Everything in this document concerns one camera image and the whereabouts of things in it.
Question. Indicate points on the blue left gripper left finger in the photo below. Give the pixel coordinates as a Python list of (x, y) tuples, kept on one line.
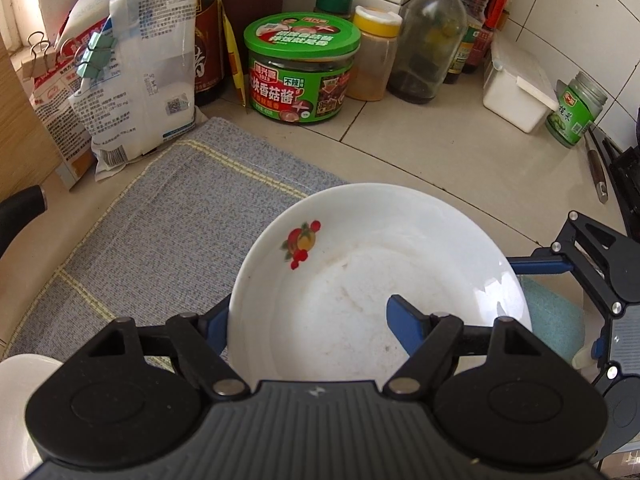
[(214, 326)]

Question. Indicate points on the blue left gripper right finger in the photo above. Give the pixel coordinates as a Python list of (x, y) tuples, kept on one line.
[(409, 326)]

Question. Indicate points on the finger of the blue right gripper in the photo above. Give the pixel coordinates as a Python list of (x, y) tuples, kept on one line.
[(539, 265)]

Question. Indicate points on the white plate with fruit print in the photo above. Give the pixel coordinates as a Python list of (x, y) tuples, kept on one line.
[(309, 302)]

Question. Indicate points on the white ceramic bowl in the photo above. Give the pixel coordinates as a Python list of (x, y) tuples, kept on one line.
[(20, 377)]

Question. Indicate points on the teal cloth under mat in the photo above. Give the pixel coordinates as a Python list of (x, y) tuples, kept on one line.
[(555, 320)]

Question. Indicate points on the grey checked dish mat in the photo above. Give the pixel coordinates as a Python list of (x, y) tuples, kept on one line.
[(161, 237)]

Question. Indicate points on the green label glass jar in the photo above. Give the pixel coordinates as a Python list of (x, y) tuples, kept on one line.
[(580, 103)]

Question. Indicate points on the white plastic seasoning box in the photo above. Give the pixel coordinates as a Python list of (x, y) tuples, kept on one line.
[(515, 87)]

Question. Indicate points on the dark soy sauce bottle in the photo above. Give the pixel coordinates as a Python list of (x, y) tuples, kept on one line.
[(210, 56)]

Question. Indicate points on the bamboo cutting board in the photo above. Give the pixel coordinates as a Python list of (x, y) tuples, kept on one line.
[(27, 152)]

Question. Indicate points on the white plastic bag with clip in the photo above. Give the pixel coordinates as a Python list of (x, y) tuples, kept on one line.
[(137, 81)]

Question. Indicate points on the oil bottle green label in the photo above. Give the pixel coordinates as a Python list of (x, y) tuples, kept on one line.
[(475, 19)]

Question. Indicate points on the clear glass bottle red cap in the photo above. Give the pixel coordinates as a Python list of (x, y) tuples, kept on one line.
[(430, 35)]

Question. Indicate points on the yellow packet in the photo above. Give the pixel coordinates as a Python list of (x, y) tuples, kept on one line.
[(234, 60)]

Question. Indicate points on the green lid mushroom sauce jar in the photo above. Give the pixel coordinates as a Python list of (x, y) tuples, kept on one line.
[(299, 65)]

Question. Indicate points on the yellow lid spice jar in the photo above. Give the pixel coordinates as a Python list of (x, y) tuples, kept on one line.
[(374, 60)]

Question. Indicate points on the red white paper bag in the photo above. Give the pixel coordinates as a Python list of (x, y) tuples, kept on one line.
[(53, 88)]

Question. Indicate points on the green cap small jar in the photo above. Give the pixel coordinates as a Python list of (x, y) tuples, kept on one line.
[(340, 8)]

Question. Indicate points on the wooden handle utensil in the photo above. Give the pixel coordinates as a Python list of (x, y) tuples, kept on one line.
[(596, 168)]

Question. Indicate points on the black handle kitchen knife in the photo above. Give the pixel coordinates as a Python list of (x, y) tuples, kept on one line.
[(17, 211)]

